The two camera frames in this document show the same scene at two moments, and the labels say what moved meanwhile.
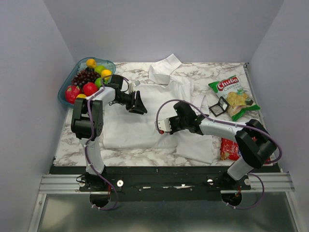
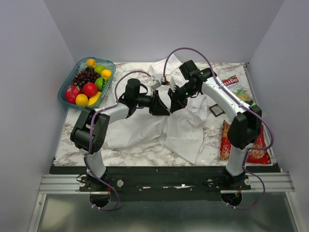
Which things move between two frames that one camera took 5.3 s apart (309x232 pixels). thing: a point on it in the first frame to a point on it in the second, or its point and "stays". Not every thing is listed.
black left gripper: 136,106 to 157,107
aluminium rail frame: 263,182 stays
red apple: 90,88 stays
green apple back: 99,69 stays
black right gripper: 173,129 to 176,103
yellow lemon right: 106,72 stays
